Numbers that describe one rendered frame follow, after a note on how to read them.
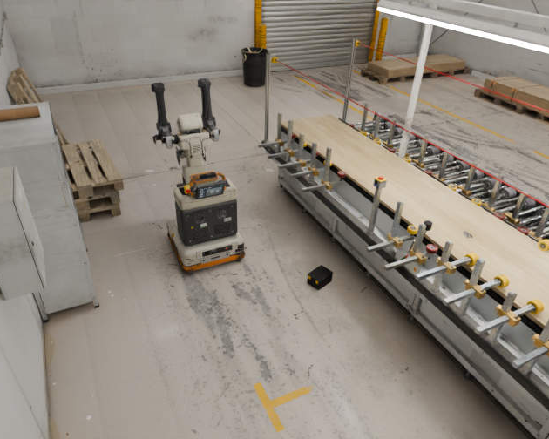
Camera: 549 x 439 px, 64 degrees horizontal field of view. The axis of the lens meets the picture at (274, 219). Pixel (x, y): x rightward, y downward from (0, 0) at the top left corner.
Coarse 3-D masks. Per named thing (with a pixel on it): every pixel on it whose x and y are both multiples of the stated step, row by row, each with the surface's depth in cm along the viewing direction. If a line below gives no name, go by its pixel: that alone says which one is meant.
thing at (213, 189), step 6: (222, 180) 389; (192, 186) 378; (198, 186) 372; (204, 186) 373; (210, 186) 376; (216, 186) 380; (222, 186) 384; (198, 192) 377; (204, 192) 381; (210, 192) 384; (216, 192) 388; (222, 192) 392; (198, 198) 384; (204, 198) 387
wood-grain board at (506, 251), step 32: (320, 128) 505; (352, 128) 508; (352, 160) 436; (384, 160) 438; (384, 192) 384; (416, 192) 385; (448, 192) 387; (416, 224) 343; (448, 224) 345; (480, 224) 347; (480, 256) 311; (512, 256) 313; (544, 256) 314; (512, 288) 284; (544, 288) 285; (544, 320) 261
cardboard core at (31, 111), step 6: (12, 108) 323; (18, 108) 323; (24, 108) 324; (30, 108) 326; (36, 108) 327; (0, 114) 318; (6, 114) 319; (12, 114) 321; (18, 114) 323; (24, 114) 324; (30, 114) 326; (36, 114) 328; (0, 120) 321
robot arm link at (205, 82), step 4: (200, 80) 402; (204, 80) 403; (208, 80) 403; (200, 84) 405; (204, 84) 399; (208, 84) 401; (204, 88) 401; (208, 88) 402; (204, 92) 405; (208, 92) 403; (208, 96) 404; (208, 100) 406; (208, 104) 407; (208, 108) 408; (208, 112) 410; (208, 116) 411; (212, 116) 412; (204, 120) 414; (204, 124) 416
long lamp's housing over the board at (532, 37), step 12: (384, 0) 332; (408, 12) 311; (420, 12) 301; (432, 12) 293; (444, 12) 287; (456, 24) 277; (468, 24) 269; (480, 24) 263; (492, 24) 256; (504, 24) 254; (504, 36) 250; (516, 36) 243; (528, 36) 238; (540, 36) 233
